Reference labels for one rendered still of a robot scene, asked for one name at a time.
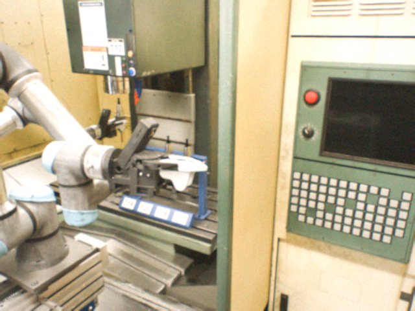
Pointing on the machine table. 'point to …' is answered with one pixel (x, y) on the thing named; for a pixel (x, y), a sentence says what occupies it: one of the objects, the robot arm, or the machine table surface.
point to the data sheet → (93, 23)
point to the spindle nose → (116, 85)
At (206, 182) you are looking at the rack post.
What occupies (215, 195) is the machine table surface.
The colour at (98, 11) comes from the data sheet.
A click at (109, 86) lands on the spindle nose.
